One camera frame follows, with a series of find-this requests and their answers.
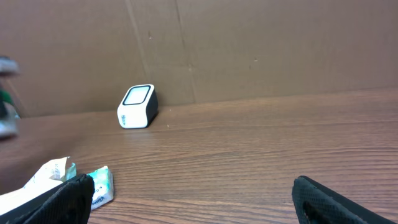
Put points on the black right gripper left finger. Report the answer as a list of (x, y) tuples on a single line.
[(69, 202)]

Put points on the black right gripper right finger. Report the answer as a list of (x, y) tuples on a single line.
[(316, 204)]

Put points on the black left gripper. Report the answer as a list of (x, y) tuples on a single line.
[(8, 66)]

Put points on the beige paper pouch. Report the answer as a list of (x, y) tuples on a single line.
[(50, 175)]

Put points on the teal tissue pack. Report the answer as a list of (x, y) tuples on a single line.
[(104, 187)]

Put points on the green lid jar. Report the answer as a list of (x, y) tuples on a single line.
[(9, 116)]

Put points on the white barcode scanner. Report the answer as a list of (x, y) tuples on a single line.
[(138, 107)]

